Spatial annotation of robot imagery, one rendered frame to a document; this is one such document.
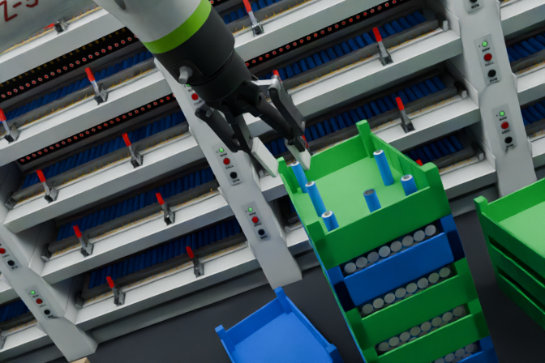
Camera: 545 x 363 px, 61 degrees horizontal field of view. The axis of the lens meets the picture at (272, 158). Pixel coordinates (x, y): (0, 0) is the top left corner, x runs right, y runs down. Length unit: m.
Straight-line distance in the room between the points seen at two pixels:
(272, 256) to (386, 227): 0.71
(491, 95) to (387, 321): 0.72
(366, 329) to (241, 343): 0.59
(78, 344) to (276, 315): 0.66
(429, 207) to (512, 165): 0.71
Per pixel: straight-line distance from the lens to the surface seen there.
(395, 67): 1.19
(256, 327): 1.30
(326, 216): 0.67
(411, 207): 0.68
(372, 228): 0.67
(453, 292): 0.79
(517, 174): 1.40
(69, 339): 1.65
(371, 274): 0.71
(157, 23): 0.53
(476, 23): 1.24
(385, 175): 0.81
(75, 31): 1.23
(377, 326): 0.77
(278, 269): 1.38
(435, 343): 0.83
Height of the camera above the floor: 0.79
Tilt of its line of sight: 19 degrees down
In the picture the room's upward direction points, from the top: 24 degrees counter-clockwise
